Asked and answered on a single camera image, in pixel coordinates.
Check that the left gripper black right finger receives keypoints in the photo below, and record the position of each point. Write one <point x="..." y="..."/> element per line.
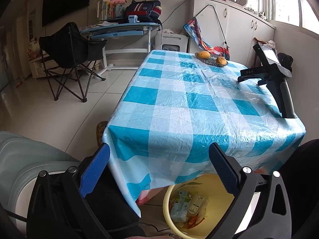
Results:
<point x="226" y="167"/>

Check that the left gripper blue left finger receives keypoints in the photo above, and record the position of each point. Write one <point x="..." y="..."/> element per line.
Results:
<point x="94" y="169"/>

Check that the milk carton box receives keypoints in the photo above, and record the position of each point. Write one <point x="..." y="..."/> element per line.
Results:
<point x="186" y="205"/>

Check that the long orange peel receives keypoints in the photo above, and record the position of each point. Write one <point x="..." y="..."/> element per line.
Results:
<point x="194" y="221"/>

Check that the yellow plastic trash bin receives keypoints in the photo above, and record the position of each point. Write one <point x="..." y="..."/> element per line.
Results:
<point x="218" y="201"/>

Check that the black clothes on chair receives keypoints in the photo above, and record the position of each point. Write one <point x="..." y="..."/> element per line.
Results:
<point x="285" y="60"/>

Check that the person's black trouser leg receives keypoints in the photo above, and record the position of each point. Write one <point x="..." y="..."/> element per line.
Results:
<point x="112" y="210"/>

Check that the round brown bun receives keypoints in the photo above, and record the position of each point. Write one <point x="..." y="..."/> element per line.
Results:
<point x="221" y="60"/>

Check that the yellow patterned slipper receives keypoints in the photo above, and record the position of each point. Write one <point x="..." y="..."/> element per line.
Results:
<point x="100" y="130"/>

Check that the white storage cabinet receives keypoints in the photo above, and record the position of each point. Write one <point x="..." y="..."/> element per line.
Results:
<point x="222" y="23"/>

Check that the glass fruit plate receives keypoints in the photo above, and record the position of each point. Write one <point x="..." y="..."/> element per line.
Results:
<point x="211" y="61"/>

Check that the yellow mango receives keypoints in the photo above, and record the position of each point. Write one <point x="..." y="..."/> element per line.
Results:
<point x="203" y="54"/>

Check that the blue checkered tablecloth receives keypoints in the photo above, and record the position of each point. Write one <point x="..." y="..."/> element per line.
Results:
<point x="175" y="107"/>

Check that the colourful hanging bag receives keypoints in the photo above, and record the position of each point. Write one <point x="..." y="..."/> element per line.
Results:
<point x="192" y="28"/>

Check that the white plastic stool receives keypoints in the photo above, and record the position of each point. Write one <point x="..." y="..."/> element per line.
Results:
<point x="171" y="42"/>

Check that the black folding camp chair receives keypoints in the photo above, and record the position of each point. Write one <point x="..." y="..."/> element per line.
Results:
<point x="69" y="60"/>

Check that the dark striped backpack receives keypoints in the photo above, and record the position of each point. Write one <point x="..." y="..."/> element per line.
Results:
<point x="146" y="11"/>

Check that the blue study desk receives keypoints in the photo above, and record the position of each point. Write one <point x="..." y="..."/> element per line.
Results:
<point x="100" y="32"/>

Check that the row of books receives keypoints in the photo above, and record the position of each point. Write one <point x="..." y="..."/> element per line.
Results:
<point x="110" y="9"/>

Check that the black wall television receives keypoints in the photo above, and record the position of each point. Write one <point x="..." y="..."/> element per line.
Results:
<point x="53" y="10"/>

